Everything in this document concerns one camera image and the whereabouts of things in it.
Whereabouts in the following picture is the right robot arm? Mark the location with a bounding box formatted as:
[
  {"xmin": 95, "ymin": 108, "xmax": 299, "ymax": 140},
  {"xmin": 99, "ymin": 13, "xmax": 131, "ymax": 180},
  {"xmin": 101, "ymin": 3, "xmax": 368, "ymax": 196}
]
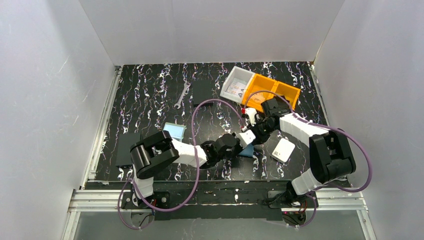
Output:
[{"xmin": 255, "ymin": 98, "xmax": 356, "ymax": 198}]

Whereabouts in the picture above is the yellow bin middle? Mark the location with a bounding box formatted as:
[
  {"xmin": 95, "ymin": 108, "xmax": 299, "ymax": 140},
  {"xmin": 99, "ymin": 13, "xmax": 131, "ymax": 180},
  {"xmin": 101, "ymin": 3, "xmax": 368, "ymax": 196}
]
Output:
[{"xmin": 241, "ymin": 73, "xmax": 279, "ymax": 115}]

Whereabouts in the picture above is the silver wrench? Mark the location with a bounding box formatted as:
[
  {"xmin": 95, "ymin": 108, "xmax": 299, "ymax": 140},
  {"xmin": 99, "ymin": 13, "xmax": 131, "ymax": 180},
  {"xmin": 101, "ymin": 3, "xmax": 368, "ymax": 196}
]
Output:
[{"xmin": 173, "ymin": 82, "xmax": 191, "ymax": 110}]

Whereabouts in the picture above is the black flat box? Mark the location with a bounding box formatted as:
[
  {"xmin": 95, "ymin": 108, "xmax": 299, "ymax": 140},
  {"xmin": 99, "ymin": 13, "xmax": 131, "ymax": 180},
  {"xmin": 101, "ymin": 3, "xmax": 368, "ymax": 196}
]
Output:
[{"xmin": 192, "ymin": 80, "xmax": 213, "ymax": 108}]

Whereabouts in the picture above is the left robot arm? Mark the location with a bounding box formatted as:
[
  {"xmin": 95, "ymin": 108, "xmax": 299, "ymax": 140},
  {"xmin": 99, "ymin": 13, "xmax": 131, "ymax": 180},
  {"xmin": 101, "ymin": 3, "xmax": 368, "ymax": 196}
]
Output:
[{"xmin": 129, "ymin": 130, "xmax": 243, "ymax": 198}]

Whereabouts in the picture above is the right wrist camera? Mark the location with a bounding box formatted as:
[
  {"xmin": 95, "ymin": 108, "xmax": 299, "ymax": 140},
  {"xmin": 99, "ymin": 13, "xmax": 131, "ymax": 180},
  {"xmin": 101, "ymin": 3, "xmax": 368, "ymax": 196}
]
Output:
[{"xmin": 243, "ymin": 107, "xmax": 258, "ymax": 126}]

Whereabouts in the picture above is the white storage bin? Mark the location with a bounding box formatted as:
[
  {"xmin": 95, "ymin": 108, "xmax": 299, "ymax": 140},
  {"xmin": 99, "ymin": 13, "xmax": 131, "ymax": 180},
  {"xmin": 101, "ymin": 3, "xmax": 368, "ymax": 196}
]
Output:
[{"xmin": 220, "ymin": 66, "xmax": 255, "ymax": 104}]

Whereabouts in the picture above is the blue leather card holder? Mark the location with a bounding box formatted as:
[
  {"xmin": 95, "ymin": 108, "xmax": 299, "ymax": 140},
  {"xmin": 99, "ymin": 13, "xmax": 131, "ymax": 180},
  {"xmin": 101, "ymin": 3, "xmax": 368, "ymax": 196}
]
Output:
[{"xmin": 238, "ymin": 144, "xmax": 255, "ymax": 158}]

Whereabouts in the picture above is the black flat plate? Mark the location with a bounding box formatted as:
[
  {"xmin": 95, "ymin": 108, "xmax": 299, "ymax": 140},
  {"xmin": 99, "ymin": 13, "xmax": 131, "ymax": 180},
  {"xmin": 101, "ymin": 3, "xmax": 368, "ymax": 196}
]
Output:
[{"xmin": 115, "ymin": 132, "xmax": 141, "ymax": 168}]

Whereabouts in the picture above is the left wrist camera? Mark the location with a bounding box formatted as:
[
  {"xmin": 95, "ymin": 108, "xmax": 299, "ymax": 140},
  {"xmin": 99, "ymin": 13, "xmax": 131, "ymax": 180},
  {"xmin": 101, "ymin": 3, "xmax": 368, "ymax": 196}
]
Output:
[{"xmin": 235, "ymin": 129, "xmax": 256, "ymax": 149}]

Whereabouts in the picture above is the yellow bin right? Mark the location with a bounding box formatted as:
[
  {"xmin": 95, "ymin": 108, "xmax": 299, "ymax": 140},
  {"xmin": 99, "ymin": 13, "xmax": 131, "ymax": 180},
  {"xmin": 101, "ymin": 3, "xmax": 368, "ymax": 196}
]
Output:
[{"xmin": 272, "ymin": 81, "xmax": 301, "ymax": 110}]

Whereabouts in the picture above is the white square box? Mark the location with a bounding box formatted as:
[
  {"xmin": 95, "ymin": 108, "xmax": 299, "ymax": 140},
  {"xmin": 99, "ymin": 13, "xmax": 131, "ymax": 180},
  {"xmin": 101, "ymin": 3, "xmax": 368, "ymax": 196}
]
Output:
[{"xmin": 271, "ymin": 138, "xmax": 295, "ymax": 163}]

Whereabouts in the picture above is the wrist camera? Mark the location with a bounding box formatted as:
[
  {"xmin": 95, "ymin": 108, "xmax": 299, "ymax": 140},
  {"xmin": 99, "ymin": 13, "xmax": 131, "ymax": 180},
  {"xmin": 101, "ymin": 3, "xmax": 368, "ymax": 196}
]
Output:
[
  {"xmin": 235, "ymin": 129, "xmax": 256, "ymax": 149},
  {"xmin": 243, "ymin": 107, "xmax": 258, "ymax": 126}
]

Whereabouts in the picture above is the yellow bin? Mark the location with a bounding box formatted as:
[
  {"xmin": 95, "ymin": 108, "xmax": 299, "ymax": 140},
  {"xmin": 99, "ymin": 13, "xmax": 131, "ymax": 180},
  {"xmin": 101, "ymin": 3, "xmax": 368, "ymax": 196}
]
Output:
[
  {"xmin": 241, "ymin": 73, "xmax": 279, "ymax": 115},
  {"xmin": 272, "ymin": 81, "xmax": 301, "ymax": 110}
]

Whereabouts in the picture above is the aluminium frame rail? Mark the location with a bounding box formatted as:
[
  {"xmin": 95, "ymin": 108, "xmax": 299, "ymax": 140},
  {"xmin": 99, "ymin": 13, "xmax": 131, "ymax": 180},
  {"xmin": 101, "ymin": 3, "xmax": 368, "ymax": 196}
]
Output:
[{"xmin": 61, "ymin": 65, "xmax": 123, "ymax": 240}]

